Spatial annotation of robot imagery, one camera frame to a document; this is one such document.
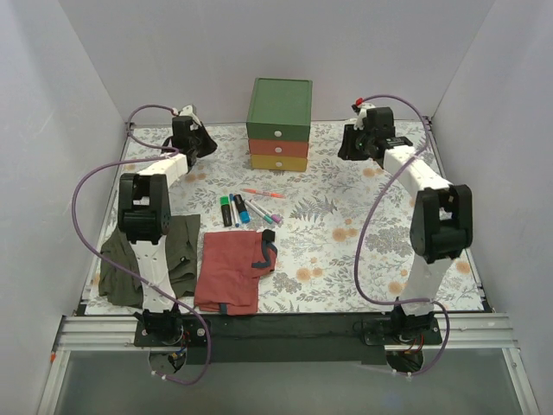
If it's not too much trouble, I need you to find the floral patterned table mat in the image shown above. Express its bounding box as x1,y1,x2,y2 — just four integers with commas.
85,119,485,316

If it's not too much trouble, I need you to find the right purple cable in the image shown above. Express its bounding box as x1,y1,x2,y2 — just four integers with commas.
353,93,449,377

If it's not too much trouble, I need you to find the green drawer box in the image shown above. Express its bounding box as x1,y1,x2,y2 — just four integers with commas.
246,78,313,143

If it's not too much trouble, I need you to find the red folded shirt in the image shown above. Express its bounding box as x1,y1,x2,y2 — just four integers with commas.
194,229,277,316

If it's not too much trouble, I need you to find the blue cap highlighter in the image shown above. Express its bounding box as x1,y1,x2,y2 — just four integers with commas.
233,195,251,224

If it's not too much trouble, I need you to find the green cap highlighter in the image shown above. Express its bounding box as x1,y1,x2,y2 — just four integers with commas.
219,196,234,227

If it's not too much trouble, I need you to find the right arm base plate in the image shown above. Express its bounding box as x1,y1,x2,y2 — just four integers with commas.
359,311,442,346

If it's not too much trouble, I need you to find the blue cap thin marker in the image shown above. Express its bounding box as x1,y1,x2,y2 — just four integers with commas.
229,194,241,227

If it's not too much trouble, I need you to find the pink cap white marker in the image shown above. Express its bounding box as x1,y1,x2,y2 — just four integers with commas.
251,201,283,224

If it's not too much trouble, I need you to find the purple cable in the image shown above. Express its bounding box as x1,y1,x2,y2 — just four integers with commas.
353,93,449,377
71,103,213,386

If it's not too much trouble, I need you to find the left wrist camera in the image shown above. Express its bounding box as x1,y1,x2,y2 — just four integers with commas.
178,105,203,131

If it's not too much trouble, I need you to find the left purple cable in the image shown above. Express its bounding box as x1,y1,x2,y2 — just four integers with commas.
71,103,213,386

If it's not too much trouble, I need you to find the yellow drawer box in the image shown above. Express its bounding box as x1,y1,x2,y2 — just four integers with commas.
251,155,308,172

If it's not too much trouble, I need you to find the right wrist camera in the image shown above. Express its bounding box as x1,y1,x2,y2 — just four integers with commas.
352,98,376,130

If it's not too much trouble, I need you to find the orange pen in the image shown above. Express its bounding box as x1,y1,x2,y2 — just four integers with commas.
242,188,285,199

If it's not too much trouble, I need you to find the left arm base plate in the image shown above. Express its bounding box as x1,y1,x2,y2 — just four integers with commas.
133,309,207,347

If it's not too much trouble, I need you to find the olive green shirt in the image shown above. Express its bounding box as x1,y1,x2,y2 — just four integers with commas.
99,214,200,308

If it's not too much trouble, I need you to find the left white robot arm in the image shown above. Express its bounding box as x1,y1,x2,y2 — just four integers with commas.
118,105,217,313

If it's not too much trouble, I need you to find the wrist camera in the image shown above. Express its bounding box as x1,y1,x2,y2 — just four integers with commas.
352,98,376,130
178,105,203,131

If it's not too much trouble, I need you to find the red drawer box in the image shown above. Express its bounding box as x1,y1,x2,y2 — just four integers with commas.
248,139,308,158

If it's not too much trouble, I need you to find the aluminium frame rail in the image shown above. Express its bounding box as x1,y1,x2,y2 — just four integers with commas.
38,312,539,414

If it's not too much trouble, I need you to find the teal cap white marker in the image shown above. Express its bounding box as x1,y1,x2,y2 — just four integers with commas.
245,200,273,224

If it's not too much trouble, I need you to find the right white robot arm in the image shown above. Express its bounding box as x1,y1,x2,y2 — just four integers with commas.
339,103,473,344

